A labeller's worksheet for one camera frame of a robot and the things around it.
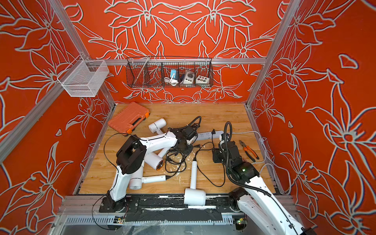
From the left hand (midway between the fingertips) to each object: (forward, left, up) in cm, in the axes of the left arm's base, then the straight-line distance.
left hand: (189, 150), depth 92 cm
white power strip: (+11, -12, +2) cm, 16 cm away
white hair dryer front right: (-27, -4, +3) cm, 28 cm away
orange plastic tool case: (+18, +47, +4) cm, 50 cm away
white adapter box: (+34, +2, +31) cm, 46 cm away
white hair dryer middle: (-12, +18, +7) cm, 22 cm away
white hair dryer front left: (-21, +27, +5) cm, 34 cm away
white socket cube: (+36, -6, +29) cm, 46 cm away
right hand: (-6, -13, +14) cm, 20 cm away
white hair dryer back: (+13, +23, +5) cm, 27 cm away
